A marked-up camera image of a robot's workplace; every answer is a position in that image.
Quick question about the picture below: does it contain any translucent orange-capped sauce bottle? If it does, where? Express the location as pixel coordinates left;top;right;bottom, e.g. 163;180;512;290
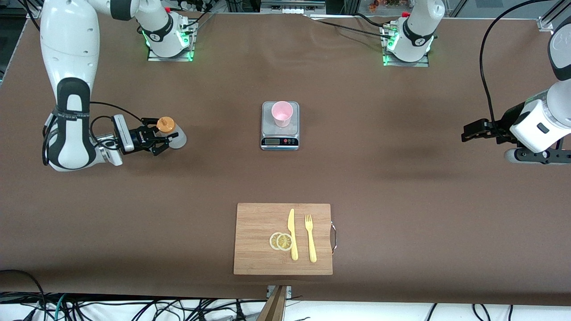
157;117;187;149

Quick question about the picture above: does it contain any pink plastic cup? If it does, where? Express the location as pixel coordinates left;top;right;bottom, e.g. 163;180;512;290
272;101;294;128

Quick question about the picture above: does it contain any silver digital kitchen scale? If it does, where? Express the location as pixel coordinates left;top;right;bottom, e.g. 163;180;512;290
261;101;300;151

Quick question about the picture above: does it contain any wooden cutting board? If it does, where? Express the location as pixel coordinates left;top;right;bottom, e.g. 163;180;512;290
233;203;333;276

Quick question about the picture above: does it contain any yellow plastic knife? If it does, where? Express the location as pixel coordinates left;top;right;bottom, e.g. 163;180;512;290
287;209;299;261

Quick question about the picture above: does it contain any white power strip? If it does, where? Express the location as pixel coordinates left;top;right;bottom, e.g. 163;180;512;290
261;0;326;15

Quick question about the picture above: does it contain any yellow plastic fork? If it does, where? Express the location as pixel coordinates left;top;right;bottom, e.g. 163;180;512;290
305;214;318;263

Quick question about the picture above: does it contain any wooden beam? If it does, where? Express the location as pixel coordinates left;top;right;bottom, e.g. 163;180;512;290
257;285;288;321

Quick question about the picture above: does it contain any black arm-mounted cable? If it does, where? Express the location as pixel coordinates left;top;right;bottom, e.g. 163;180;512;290
480;0;558;124
42;102;143;166

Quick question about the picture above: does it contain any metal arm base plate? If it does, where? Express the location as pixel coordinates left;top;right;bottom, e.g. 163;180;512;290
147;20;195;62
382;25;430;68

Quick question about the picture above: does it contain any black base cable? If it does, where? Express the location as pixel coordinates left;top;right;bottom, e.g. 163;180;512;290
312;13;395;41

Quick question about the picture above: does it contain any thick black floor cable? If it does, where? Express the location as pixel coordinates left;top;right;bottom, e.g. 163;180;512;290
0;269;47;321

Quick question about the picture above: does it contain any small metal bracket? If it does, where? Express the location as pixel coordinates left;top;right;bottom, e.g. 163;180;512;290
267;285;293;300

